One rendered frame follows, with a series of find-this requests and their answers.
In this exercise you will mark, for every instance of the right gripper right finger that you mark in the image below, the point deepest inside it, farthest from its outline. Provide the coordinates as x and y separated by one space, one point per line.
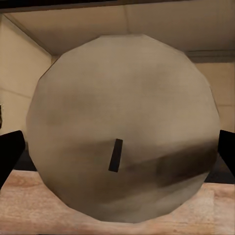
226 149

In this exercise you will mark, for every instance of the cabinet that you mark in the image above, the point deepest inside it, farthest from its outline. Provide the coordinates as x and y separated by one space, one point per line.
34 33

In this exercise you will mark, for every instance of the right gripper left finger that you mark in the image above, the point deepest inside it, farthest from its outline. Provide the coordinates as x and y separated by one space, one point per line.
12 145

